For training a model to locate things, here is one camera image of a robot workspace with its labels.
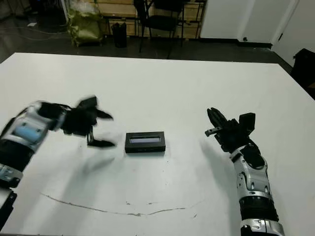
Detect dark equipment cabinet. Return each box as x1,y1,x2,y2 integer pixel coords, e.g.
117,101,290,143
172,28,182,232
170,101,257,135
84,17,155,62
34,0,67,25

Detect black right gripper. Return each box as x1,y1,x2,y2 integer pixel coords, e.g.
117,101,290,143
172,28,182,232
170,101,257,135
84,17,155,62
204,107,253,153

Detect white door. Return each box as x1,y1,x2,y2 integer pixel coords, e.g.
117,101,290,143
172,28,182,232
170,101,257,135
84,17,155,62
272,0,315,71

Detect black folding chair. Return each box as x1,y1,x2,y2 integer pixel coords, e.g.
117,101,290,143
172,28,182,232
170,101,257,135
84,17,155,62
134,0,187,59

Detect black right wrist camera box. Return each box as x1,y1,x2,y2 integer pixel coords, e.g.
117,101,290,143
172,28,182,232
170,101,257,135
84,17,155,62
238,112,255,135

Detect black waste bin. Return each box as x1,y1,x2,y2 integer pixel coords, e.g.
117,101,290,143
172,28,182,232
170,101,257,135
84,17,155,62
111,22,127,48

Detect clear plastic bag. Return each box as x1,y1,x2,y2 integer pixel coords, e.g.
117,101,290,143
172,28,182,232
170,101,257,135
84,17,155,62
71,0,96,10

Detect black bulky chair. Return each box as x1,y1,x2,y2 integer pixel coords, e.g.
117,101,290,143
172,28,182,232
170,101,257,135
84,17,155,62
291,48,315,87

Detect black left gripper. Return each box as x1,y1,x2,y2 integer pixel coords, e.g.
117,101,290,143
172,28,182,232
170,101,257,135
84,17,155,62
60,107,117,149

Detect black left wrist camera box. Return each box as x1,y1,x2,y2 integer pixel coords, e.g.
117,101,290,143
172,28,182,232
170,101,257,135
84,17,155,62
76,95,98,109

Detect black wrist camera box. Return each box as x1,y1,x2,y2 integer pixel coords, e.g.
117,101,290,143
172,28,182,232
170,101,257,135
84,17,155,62
238,112,255,135
76,95,98,109

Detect green bag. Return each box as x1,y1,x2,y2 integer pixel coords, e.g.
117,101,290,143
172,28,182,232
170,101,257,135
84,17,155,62
67,6,104,46

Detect black box lid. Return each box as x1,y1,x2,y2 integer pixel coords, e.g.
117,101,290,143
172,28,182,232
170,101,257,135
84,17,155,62
125,131,167,153

